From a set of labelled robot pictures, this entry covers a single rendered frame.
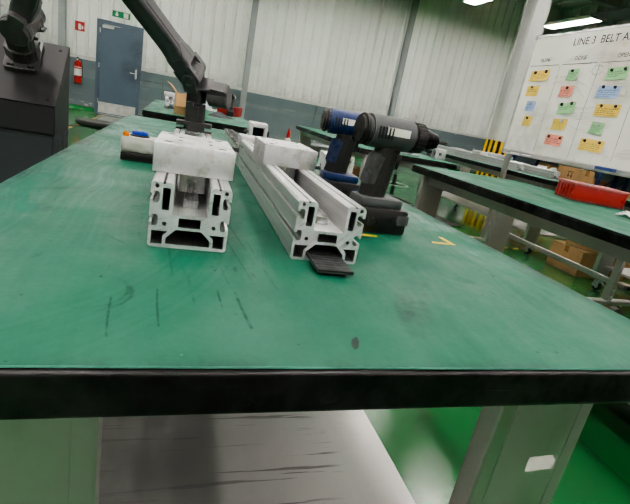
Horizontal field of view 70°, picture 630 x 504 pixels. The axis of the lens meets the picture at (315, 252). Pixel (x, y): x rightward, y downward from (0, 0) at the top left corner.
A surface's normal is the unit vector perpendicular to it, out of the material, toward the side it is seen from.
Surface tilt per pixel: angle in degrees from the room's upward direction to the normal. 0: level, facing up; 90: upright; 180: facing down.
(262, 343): 0
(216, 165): 90
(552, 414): 90
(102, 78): 90
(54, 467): 90
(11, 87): 45
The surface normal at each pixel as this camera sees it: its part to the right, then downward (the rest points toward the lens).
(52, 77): 0.32, -0.43
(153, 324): 0.18, -0.94
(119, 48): 0.27, 0.33
